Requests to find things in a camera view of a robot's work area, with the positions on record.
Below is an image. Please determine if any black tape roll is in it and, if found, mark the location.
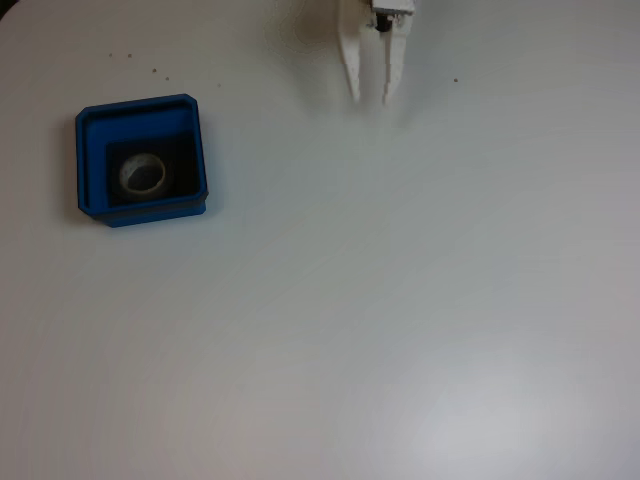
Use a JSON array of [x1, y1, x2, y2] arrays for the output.
[[117, 152, 176, 201]]

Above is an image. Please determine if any blue square box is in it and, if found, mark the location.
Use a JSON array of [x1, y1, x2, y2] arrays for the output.
[[74, 93, 210, 230]]

